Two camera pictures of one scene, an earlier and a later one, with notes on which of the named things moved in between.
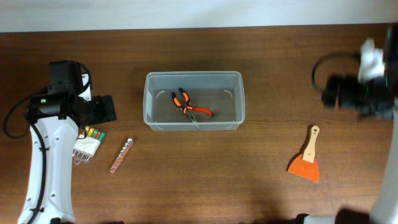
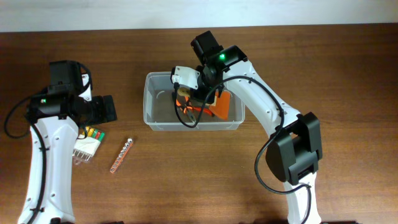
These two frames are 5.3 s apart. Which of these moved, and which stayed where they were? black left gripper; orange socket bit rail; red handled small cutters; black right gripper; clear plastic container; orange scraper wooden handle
Moved: orange scraper wooden handle; black right gripper
Stayed: clear plastic container; red handled small cutters; black left gripper; orange socket bit rail
